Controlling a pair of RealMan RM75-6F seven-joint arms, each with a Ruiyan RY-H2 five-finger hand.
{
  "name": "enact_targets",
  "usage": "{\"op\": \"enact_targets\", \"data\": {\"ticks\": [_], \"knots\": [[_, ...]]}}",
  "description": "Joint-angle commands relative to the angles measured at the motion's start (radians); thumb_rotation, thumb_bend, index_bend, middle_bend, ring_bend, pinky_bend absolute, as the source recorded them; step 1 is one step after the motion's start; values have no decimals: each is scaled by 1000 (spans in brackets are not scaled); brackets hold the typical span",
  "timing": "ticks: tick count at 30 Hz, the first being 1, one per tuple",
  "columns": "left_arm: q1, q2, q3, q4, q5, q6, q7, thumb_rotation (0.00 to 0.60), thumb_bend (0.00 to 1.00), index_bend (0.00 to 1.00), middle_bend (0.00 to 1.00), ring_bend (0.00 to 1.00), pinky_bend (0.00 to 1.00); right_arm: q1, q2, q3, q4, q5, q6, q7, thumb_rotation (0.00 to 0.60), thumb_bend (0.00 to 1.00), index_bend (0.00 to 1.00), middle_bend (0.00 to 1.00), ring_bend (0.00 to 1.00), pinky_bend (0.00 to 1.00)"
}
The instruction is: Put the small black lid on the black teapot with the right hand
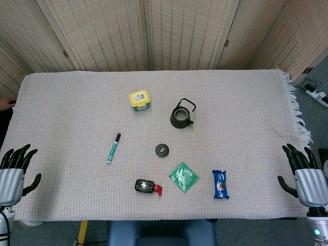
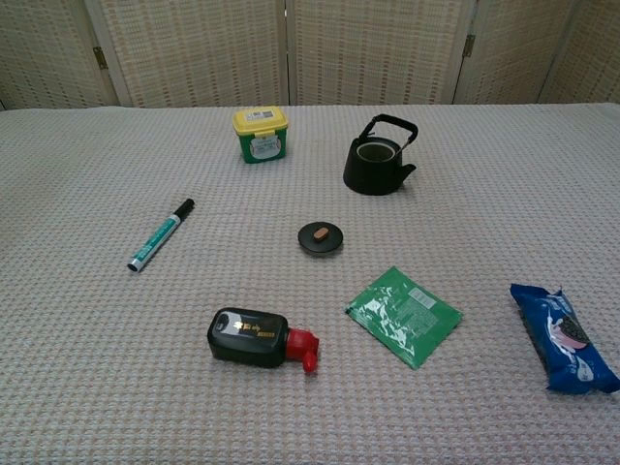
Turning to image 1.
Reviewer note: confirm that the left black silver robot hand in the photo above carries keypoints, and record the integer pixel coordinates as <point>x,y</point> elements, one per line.
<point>10,182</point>

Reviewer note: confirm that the bystander bare hand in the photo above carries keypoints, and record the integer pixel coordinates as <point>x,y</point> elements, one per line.
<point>5,103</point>

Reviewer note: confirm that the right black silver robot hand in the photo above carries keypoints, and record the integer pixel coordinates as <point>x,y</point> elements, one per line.
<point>311,187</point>

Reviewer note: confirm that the black round teapot lid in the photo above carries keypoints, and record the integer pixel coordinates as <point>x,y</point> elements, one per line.
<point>162,150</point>

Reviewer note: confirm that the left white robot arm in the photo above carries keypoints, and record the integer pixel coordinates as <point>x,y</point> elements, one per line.
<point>4,225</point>

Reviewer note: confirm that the white round object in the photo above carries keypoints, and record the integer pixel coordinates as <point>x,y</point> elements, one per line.
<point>326,169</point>

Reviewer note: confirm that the woven folding screen panel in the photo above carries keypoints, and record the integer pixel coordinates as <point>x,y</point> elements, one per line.
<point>187,33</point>
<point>30,38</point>
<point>102,33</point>
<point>7,74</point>
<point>251,30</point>
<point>299,33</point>

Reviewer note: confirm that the white table foot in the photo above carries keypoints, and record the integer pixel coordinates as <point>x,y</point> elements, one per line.
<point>30,223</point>

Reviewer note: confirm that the beige woven tablecloth with fringe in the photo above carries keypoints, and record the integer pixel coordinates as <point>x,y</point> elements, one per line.
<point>77,115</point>

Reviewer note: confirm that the metal screen hinge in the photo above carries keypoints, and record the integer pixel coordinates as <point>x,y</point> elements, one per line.
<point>226,43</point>
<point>65,53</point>

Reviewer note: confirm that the yellow table leg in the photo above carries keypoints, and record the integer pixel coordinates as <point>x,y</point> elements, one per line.
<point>82,232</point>

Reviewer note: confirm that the blue cookie packet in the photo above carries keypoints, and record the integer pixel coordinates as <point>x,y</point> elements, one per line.
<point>220,184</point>

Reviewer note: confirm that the white power strip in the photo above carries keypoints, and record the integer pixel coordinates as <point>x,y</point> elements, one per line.
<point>317,96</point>

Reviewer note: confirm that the green marker pen black cap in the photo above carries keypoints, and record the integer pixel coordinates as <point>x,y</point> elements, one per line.
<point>112,151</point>

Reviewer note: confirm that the green foil packet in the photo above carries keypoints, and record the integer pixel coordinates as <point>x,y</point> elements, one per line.
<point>183,176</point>

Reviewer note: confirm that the black and red tool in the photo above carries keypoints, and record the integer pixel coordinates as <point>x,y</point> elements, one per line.
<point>143,185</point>

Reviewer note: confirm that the yellow lidded food container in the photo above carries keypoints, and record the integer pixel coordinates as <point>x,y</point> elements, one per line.
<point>138,98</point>

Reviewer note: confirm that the black screen foot bracket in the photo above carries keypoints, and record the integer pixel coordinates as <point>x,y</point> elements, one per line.
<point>309,70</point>

